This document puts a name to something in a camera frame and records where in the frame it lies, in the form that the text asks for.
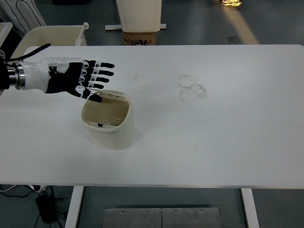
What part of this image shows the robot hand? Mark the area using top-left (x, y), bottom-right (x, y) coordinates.
top-left (23, 57), bottom-right (115, 104)

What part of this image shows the cream trash bin with lid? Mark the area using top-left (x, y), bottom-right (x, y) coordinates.
top-left (81, 89), bottom-right (135, 151)

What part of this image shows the large cream plastic tub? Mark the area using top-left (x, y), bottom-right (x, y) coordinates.
top-left (11, 25), bottom-right (87, 59)

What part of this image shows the white plastic rod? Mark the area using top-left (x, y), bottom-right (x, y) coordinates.
top-left (74, 22), bottom-right (89, 46)

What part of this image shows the white metal floor bar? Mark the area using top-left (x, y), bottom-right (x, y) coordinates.
top-left (104, 23), bottom-right (167, 31)

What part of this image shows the person's leg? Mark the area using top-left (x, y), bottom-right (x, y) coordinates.
top-left (0, 0), bottom-right (47, 37)

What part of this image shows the brown cardboard box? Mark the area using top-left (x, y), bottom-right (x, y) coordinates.
top-left (122, 30), bottom-right (157, 46)

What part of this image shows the black power adapter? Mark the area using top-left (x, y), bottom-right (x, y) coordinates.
top-left (35, 194), bottom-right (58, 224)

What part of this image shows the white table leg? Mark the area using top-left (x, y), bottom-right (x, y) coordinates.
top-left (240, 188), bottom-right (261, 228)
top-left (64, 186), bottom-right (85, 228)

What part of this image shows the grey metal plate with screws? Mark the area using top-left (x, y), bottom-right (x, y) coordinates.
top-left (104, 207), bottom-right (222, 228)

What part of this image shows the person's shoe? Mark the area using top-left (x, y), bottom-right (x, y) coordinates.
top-left (220, 0), bottom-right (243, 7)

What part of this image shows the black cable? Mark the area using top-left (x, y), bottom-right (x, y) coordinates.
top-left (0, 185), bottom-right (67, 228)

